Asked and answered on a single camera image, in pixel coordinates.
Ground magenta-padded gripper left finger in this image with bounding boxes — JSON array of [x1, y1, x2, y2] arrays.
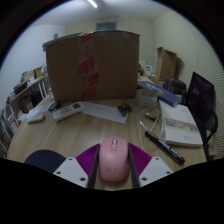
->
[[53, 143, 102, 189]]

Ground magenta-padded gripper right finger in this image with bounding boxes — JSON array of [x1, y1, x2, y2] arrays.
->
[[127, 143, 174, 189]]

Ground pink computer mouse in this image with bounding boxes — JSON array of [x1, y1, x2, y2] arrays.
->
[[97, 135, 131, 183]]

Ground dark blue round mouse pad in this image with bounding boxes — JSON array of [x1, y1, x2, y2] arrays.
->
[[23, 149, 67, 174]]

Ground black marker pen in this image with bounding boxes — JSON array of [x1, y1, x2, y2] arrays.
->
[[144, 130, 186, 165]]

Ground thick white book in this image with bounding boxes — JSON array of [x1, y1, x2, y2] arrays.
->
[[158, 99, 204, 148]]

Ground white remote control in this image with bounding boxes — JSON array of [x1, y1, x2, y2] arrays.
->
[[52, 101, 86, 122]]

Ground small flat white box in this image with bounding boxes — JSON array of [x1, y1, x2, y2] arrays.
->
[[26, 113, 46, 124]]

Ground small black device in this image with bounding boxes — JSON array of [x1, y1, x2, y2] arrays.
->
[[47, 101, 62, 112]]

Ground clear plastic container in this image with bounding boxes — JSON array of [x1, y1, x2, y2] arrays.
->
[[136, 88, 159, 107]]

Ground blue book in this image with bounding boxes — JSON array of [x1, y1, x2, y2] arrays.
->
[[137, 79, 184, 108]]

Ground black office chair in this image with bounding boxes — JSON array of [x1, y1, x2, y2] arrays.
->
[[184, 71, 219, 158]]

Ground cluttered shelf unit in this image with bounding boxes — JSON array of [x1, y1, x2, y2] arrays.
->
[[0, 64, 51, 158]]

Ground small open cardboard box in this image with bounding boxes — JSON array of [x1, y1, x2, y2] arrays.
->
[[153, 46, 178, 83]]

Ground large brown cardboard box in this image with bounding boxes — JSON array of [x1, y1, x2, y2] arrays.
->
[[44, 29, 141, 104]]

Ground ceiling light tube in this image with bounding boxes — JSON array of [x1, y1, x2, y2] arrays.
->
[[85, 0, 99, 9]]

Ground white cable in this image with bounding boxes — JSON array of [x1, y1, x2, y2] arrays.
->
[[138, 104, 166, 138]]

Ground wall window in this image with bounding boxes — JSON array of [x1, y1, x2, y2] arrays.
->
[[95, 21, 118, 32]]

